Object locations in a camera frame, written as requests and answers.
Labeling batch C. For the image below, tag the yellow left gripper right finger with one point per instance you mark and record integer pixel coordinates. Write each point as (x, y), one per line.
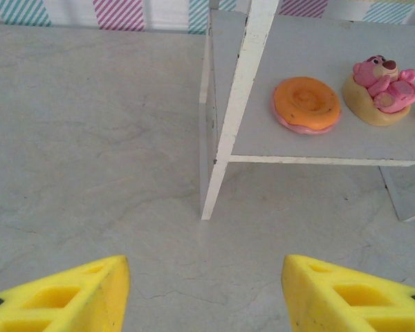
(314, 304)

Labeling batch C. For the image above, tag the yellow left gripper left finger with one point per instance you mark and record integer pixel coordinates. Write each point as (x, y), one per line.
(97, 297)

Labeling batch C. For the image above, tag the orange swirl disc toy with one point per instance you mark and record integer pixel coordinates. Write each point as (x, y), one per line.
(306, 103)

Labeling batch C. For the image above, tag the pink bear figurine cream seat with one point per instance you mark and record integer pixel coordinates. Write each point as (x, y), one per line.
(377, 90)

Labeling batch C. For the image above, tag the white two-tier shelf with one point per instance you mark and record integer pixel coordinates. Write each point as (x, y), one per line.
(249, 69)

